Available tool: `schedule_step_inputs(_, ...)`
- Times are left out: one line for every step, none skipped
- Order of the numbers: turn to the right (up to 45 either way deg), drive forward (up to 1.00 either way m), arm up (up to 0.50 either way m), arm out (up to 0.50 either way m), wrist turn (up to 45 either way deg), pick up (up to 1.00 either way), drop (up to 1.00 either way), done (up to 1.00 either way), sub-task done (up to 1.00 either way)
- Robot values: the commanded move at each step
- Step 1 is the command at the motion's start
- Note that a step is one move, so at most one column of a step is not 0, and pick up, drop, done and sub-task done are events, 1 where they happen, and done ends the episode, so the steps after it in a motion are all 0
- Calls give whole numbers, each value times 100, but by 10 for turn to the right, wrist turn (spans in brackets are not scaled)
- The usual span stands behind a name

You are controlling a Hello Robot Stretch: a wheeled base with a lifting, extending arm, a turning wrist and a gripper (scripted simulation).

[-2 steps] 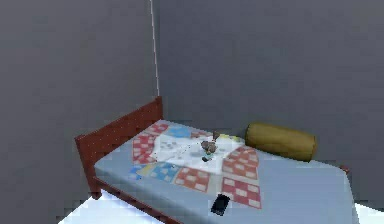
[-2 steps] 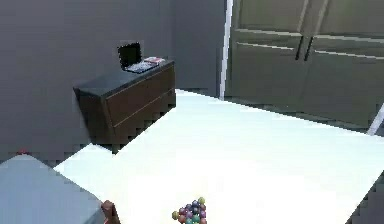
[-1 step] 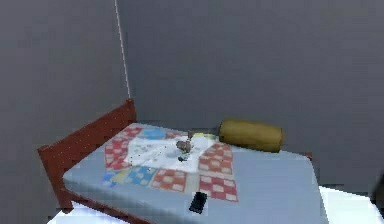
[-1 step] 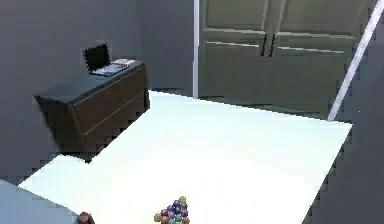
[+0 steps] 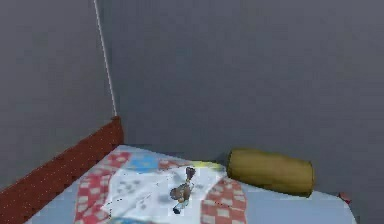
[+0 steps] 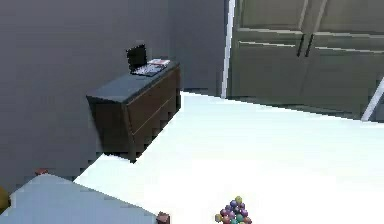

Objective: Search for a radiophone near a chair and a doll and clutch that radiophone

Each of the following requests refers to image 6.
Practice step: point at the black laptop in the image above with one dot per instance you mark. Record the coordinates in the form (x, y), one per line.
(138, 60)

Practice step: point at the red and white book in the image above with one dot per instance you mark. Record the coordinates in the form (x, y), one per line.
(159, 61)

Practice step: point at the olive green double door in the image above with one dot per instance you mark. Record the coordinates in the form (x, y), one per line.
(300, 56)

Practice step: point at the yellow round object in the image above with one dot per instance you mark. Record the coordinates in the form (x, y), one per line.
(3, 199)

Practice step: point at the dark brown chest of drawers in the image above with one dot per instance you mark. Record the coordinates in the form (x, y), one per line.
(146, 100)

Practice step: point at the multicoloured ball cluster toy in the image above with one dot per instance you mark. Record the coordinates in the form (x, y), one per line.
(234, 212)

